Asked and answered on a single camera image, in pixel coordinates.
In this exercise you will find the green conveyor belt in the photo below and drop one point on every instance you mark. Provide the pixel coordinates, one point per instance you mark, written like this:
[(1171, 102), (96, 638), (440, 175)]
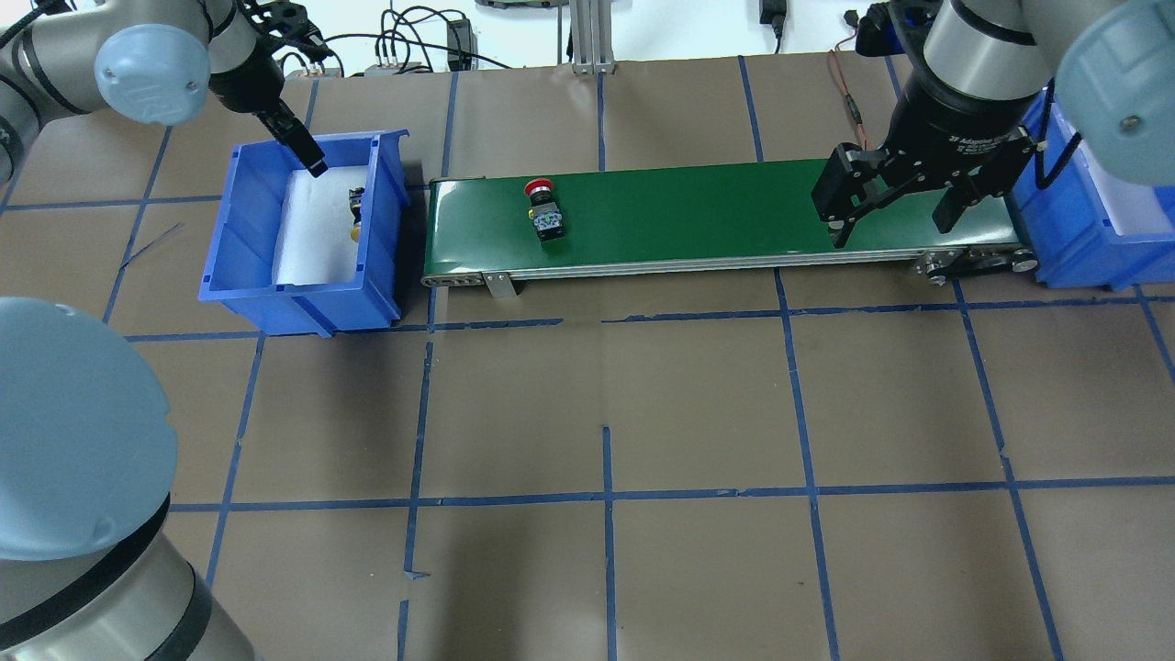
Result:
[(482, 231)]

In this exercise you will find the red mushroom push button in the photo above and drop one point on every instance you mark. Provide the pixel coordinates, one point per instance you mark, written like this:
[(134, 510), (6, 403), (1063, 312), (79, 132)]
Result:
[(544, 213)]

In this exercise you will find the white foam pad left bin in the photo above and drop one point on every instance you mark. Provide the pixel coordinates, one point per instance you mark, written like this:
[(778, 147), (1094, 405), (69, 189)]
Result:
[(313, 246)]

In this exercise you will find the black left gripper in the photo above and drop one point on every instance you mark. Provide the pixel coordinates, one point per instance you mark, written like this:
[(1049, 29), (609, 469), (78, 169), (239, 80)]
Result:
[(242, 81)]

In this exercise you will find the yellow mushroom push button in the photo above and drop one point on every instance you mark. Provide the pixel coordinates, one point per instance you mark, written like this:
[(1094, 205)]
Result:
[(355, 204)]

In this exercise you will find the aluminium frame post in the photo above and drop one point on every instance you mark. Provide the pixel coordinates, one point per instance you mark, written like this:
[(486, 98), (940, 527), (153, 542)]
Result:
[(591, 37)]

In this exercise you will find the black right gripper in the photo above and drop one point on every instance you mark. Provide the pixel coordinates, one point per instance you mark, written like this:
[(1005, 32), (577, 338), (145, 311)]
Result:
[(955, 124)]

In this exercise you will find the blue right plastic bin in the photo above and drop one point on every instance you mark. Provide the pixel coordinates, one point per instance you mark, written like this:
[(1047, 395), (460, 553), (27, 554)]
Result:
[(1073, 238)]

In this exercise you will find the blue left plastic bin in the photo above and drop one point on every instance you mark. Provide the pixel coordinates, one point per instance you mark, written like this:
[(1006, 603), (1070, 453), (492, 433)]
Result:
[(239, 265)]

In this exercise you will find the blue plastic bin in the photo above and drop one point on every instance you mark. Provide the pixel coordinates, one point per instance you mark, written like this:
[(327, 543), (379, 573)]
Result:
[(1073, 238), (239, 265)]

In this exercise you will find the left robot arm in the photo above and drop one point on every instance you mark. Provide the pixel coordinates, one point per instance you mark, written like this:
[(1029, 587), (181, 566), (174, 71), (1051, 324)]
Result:
[(154, 62)]

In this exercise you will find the black power adapter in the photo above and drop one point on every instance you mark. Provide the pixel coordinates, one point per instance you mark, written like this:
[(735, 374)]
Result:
[(460, 44)]

